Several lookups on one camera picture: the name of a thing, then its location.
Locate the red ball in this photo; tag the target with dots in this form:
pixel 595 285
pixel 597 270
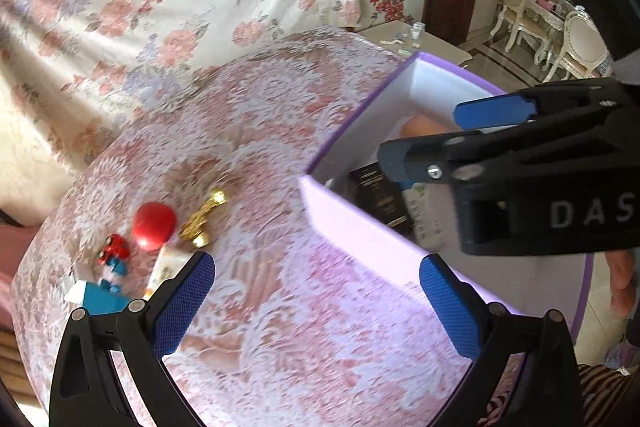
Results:
pixel 154 226

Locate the zebra striped cloth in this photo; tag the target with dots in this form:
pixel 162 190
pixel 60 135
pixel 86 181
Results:
pixel 607 392

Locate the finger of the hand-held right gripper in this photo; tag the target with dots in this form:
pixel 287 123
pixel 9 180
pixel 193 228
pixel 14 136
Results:
pixel 495 112
pixel 415 157

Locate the purple box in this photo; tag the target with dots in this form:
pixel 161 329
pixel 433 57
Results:
pixel 360 237

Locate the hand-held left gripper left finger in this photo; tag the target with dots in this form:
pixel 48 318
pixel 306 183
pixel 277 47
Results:
pixel 182 302

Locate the white side table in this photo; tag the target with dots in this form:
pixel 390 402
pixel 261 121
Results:
pixel 430 47

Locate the peach pink case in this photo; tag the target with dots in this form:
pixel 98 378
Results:
pixel 425 127

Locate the teal box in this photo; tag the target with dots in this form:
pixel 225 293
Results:
pixel 102 304

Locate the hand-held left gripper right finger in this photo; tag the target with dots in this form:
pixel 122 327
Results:
pixel 450 307

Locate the red and blue toy car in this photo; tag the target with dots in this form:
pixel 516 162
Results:
pixel 112 252

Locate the person's right hand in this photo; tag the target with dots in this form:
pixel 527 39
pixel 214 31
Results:
pixel 622 279

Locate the gold toy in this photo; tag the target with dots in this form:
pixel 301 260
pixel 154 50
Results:
pixel 202 219

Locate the cream embossed cloth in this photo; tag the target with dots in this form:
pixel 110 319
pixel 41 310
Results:
pixel 30 147

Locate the white dining chair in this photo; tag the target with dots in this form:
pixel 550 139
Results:
pixel 580 44
pixel 520 12

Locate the black box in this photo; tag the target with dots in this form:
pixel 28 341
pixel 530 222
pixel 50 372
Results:
pixel 375 197

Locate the small white bottle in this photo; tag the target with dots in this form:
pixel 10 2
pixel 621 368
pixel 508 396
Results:
pixel 416 30

